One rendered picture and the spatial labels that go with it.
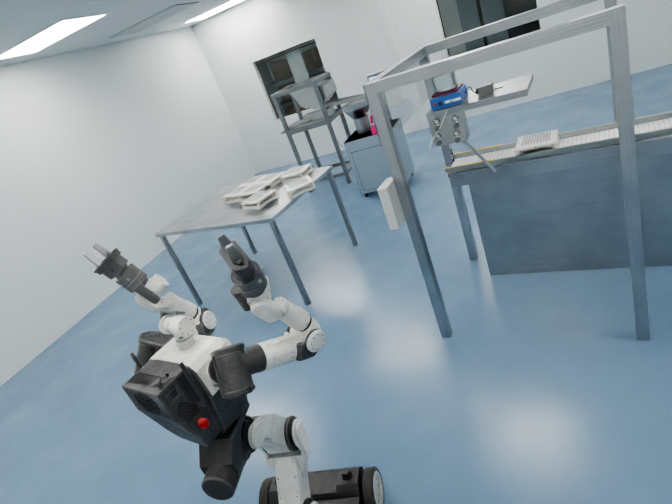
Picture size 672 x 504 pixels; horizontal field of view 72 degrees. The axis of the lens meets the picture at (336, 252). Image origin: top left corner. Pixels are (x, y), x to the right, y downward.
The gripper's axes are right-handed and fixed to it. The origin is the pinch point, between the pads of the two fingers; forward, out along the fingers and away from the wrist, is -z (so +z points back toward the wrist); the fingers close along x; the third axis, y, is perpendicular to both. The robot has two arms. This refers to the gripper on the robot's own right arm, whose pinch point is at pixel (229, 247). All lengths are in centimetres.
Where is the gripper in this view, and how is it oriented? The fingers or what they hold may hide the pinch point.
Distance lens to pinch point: 127.2
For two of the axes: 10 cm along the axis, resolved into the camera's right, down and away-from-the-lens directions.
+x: -5.6, -5.3, 6.3
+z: 2.4, 6.3, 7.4
